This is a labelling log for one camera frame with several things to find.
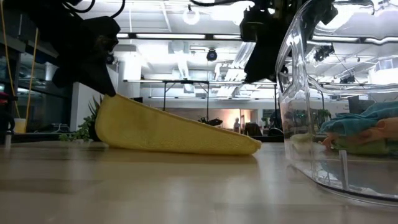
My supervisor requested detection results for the clear plastic bin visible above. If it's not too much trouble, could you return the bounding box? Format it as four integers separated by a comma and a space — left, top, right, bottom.
275, 0, 398, 207

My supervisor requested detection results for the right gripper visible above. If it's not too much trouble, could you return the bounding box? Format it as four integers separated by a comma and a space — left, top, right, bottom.
239, 5, 283, 84

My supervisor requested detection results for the tall black table frame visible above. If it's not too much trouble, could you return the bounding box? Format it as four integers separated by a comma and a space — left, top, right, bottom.
161, 80, 210, 123

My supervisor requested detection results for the lime green microfiber towel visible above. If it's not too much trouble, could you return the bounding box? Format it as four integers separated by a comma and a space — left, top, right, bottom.
290, 133, 398, 156

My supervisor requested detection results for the black monitor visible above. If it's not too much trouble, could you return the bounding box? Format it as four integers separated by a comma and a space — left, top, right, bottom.
348, 95, 376, 114

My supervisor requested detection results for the teal microfiber towel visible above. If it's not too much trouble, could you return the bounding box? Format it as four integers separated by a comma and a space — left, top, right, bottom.
319, 101, 398, 137

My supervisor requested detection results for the orange microfiber towel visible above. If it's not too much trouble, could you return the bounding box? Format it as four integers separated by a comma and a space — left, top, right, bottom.
322, 117, 398, 149

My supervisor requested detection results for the white round ceiling lamp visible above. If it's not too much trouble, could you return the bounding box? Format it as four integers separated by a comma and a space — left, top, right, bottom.
182, 7, 201, 26

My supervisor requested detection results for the yellow microfiber towel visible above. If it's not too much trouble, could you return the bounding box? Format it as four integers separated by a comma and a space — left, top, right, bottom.
95, 93, 262, 156

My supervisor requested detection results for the pale yellow cup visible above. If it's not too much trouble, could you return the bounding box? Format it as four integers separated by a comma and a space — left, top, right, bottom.
14, 118, 27, 134

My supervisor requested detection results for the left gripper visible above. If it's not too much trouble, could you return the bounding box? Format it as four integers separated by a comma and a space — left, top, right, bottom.
51, 17, 121, 98

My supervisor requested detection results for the small green potted plant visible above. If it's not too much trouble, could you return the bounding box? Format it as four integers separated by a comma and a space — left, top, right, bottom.
58, 95, 104, 142

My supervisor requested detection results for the yellow hanging cord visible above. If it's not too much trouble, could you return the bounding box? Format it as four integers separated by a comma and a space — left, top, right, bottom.
25, 28, 40, 119
0, 0, 20, 118

